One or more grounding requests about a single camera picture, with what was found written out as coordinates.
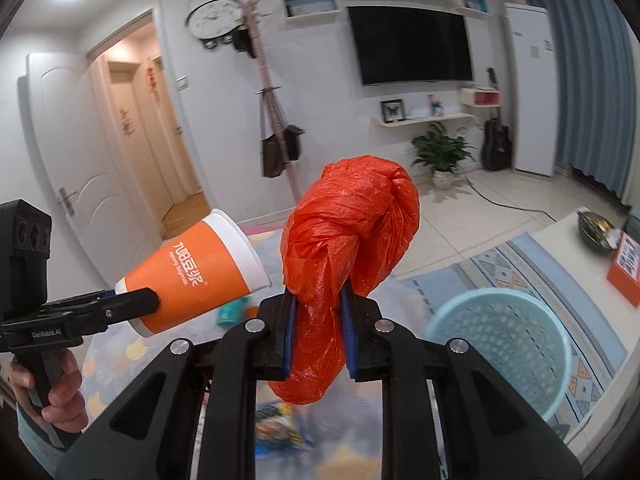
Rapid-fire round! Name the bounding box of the panda wall clock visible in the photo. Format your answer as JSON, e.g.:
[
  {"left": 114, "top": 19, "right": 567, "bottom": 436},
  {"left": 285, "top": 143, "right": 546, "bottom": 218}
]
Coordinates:
[{"left": 186, "top": 0, "right": 247, "bottom": 52}]

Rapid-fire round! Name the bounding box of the scale-patterned tablecloth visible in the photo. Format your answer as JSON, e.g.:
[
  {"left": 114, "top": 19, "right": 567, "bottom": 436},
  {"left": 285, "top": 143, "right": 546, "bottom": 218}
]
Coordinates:
[{"left": 15, "top": 224, "right": 451, "bottom": 480}]

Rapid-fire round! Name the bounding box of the metal bowl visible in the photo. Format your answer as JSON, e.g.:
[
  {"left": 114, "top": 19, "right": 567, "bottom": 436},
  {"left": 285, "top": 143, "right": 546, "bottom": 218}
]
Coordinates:
[{"left": 576, "top": 208, "right": 626, "bottom": 251}]

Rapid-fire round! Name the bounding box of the black hanging bag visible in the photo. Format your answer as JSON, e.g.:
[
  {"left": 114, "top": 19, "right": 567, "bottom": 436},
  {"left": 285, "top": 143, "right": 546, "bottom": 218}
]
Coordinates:
[{"left": 283, "top": 124, "right": 306, "bottom": 162}]

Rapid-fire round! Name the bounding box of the blue-lined box shelf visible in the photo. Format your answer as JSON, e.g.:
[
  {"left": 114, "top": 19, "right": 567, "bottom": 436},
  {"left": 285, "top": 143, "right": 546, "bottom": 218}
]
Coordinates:
[{"left": 282, "top": 0, "right": 341, "bottom": 22}]

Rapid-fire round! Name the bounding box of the low white wall shelf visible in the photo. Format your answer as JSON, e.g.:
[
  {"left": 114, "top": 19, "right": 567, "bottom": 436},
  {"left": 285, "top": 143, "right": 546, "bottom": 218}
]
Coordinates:
[{"left": 371, "top": 112, "right": 475, "bottom": 130}]

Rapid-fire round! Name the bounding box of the framed butterfly picture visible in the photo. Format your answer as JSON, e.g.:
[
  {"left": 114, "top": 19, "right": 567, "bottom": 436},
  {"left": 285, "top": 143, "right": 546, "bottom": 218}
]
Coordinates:
[{"left": 380, "top": 98, "right": 405, "bottom": 124}]

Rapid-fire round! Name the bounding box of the white coffee table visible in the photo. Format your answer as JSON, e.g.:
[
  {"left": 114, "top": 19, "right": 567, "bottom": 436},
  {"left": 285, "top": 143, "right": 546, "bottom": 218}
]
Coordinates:
[{"left": 530, "top": 207, "right": 640, "bottom": 480}]

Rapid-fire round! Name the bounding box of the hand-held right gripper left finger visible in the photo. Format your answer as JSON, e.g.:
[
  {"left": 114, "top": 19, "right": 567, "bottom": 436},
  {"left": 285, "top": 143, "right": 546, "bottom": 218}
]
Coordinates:
[{"left": 55, "top": 287, "right": 301, "bottom": 480}]

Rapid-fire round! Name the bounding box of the blue curtain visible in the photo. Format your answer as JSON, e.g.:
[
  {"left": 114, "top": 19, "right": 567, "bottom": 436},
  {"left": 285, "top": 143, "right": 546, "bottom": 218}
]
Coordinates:
[{"left": 517, "top": 0, "right": 640, "bottom": 213}]

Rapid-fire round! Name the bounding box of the blue patterned rug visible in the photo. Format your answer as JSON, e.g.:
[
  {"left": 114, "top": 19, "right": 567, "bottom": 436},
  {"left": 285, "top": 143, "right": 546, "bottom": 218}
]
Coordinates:
[{"left": 400, "top": 232, "right": 629, "bottom": 436}]

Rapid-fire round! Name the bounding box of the red wall hanging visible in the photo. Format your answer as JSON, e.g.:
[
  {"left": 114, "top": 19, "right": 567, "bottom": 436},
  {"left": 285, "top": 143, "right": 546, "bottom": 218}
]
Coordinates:
[{"left": 144, "top": 59, "right": 161, "bottom": 107}]

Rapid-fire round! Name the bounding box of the black acoustic guitar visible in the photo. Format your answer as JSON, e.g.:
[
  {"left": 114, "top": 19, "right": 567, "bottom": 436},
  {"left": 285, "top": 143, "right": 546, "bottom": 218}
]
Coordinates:
[{"left": 482, "top": 67, "right": 514, "bottom": 171}]

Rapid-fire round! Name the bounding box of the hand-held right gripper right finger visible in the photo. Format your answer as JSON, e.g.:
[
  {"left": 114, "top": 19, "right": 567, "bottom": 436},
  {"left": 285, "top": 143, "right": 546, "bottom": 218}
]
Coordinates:
[{"left": 339, "top": 281, "right": 585, "bottom": 480}]

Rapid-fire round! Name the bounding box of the orange paper cup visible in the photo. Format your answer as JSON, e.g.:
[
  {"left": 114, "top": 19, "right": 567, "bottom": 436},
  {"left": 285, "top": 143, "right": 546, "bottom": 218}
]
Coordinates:
[{"left": 114, "top": 208, "right": 271, "bottom": 339}]

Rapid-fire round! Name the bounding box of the white door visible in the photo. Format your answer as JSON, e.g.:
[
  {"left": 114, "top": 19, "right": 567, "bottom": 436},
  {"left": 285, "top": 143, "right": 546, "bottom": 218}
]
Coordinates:
[{"left": 17, "top": 51, "right": 166, "bottom": 287}]

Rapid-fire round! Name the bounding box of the black floor cable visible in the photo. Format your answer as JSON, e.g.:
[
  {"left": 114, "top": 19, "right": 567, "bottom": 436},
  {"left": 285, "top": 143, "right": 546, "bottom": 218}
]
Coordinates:
[{"left": 452, "top": 172, "right": 557, "bottom": 222}]

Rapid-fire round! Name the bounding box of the light blue plastic basket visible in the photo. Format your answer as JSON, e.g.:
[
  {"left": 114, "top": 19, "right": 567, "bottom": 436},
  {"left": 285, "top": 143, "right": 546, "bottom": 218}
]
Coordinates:
[{"left": 424, "top": 288, "right": 571, "bottom": 427}]

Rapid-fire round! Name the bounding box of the person's left forearm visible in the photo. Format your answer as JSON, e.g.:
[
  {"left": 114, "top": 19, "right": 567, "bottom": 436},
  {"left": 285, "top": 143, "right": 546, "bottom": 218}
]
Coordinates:
[{"left": 15, "top": 405, "right": 68, "bottom": 478}]

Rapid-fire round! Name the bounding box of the teal snack packet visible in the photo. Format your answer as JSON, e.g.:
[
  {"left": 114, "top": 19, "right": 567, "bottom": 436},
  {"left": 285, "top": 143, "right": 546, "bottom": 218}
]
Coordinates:
[{"left": 217, "top": 296, "right": 259, "bottom": 325}]

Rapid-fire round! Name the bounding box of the colourful snack packet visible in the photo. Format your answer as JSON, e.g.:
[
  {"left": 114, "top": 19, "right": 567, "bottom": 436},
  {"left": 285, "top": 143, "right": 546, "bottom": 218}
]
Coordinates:
[{"left": 254, "top": 402, "right": 314, "bottom": 457}]

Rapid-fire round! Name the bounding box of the wall-mounted television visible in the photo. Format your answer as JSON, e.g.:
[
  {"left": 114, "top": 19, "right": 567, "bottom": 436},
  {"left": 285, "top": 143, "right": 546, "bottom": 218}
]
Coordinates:
[{"left": 346, "top": 5, "right": 475, "bottom": 87}]

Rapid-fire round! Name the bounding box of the person's left hand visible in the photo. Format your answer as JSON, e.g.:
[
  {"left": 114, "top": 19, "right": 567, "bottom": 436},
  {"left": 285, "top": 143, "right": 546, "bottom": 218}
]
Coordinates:
[{"left": 9, "top": 346, "right": 92, "bottom": 434}]

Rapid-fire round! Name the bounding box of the black hanging hat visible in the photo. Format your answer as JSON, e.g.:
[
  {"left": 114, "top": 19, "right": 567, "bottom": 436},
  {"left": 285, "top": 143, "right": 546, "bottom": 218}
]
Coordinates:
[{"left": 232, "top": 24, "right": 259, "bottom": 57}]

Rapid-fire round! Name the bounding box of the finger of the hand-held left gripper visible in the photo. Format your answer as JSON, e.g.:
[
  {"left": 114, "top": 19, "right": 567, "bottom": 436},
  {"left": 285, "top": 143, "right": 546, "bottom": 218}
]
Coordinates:
[{"left": 44, "top": 287, "right": 161, "bottom": 337}]

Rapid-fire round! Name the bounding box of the red and white box shelf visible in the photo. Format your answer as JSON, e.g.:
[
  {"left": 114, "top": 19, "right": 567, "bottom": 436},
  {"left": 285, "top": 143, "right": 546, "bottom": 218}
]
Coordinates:
[{"left": 458, "top": 87, "right": 502, "bottom": 109}]

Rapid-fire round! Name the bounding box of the white refrigerator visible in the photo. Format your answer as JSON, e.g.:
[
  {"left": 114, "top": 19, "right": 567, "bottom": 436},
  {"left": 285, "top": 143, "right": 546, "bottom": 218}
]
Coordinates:
[{"left": 502, "top": 1, "right": 559, "bottom": 179}]

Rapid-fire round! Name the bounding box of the potted green plant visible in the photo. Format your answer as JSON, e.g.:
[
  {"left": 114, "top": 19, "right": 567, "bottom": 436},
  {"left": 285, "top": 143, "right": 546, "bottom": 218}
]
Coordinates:
[{"left": 410, "top": 121, "right": 477, "bottom": 190}]

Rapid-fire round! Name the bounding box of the pink coat rack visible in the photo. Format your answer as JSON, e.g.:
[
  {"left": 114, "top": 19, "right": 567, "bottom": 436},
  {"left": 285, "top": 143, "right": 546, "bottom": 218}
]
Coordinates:
[{"left": 240, "top": 0, "right": 307, "bottom": 211}]

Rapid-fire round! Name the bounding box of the orange box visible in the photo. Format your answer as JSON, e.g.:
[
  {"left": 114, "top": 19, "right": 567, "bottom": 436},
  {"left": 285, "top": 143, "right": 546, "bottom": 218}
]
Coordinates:
[{"left": 606, "top": 228, "right": 640, "bottom": 309}]

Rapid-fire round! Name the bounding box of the orange plastic bag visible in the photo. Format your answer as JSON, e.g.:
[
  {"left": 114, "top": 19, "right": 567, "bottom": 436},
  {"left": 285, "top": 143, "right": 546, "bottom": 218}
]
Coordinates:
[{"left": 267, "top": 155, "right": 421, "bottom": 405}]

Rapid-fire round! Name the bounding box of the brown hanging bag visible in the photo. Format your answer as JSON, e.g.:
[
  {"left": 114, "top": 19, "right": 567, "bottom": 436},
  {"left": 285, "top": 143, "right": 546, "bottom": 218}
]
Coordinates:
[{"left": 261, "top": 132, "right": 289, "bottom": 179}]

